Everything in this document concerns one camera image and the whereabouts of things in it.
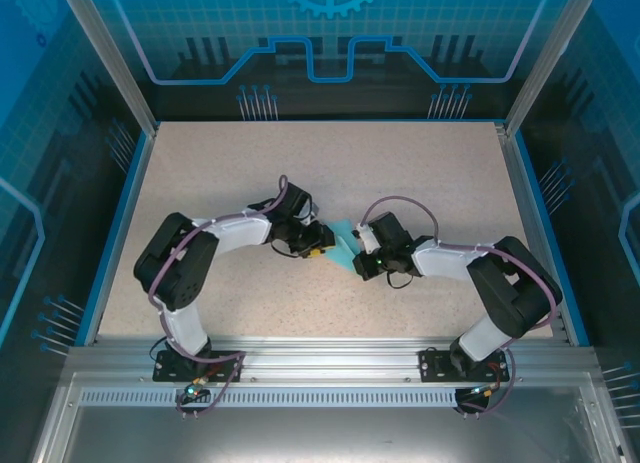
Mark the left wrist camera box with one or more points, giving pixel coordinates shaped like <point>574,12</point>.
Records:
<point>309,213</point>

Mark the blue printed side panel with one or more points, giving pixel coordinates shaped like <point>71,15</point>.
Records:
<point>600,133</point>
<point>40,133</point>

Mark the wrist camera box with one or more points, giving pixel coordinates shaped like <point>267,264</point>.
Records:
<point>309,213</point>
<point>367,238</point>

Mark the blue table edge strip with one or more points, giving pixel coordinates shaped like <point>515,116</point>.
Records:
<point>119,243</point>
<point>532,183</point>

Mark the aluminium frame post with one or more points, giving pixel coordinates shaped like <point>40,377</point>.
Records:
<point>540,58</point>
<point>114,58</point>

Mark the aluminium side rail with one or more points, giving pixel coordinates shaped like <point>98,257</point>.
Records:
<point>517,183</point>

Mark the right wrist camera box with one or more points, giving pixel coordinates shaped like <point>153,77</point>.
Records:
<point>367,238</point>

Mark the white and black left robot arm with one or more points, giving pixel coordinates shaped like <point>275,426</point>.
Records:
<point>240,233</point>

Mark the blue printed wide enclosure panel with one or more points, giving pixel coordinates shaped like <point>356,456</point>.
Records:
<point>325,13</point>

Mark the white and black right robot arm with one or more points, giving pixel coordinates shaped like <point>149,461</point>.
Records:
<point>445,263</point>

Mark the light blue paper sheet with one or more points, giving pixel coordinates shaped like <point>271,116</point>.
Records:
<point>340,257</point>

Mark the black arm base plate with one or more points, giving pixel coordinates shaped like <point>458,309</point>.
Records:
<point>430,365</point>
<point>165,368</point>

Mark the aluminium mounting rail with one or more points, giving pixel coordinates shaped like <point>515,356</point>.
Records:
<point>325,358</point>

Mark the grey metal tray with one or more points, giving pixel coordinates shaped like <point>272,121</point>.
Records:
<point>325,433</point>

